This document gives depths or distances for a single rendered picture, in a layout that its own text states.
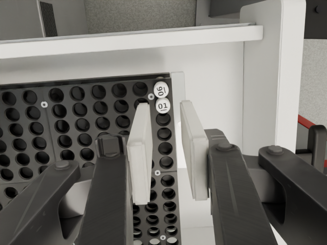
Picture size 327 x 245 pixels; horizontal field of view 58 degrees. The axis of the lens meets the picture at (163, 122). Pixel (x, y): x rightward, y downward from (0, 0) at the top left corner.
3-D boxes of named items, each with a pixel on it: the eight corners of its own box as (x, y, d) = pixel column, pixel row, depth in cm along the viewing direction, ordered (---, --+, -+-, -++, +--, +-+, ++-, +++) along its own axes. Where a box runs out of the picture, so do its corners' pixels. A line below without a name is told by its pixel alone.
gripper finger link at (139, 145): (149, 205, 13) (133, 206, 13) (153, 145, 20) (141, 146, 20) (144, 143, 12) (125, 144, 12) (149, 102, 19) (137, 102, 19)
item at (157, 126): (171, 77, 26) (171, 78, 25) (181, 243, 31) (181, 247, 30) (150, 78, 26) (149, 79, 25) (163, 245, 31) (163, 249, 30)
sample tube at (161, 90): (164, 73, 28) (166, 81, 24) (167, 86, 29) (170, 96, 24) (152, 77, 28) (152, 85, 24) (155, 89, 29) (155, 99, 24)
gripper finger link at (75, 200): (128, 215, 11) (51, 220, 11) (137, 159, 16) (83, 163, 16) (124, 180, 11) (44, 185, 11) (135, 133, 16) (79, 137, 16)
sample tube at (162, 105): (169, 99, 29) (171, 112, 25) (156, 101, 29) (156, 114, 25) (167, 87, 29) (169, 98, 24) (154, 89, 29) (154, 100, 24)
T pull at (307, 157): (320, 122, 27) (329, 127, 26) (314, 194, 29) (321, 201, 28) (281, 125, 27) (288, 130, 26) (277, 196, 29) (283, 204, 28)
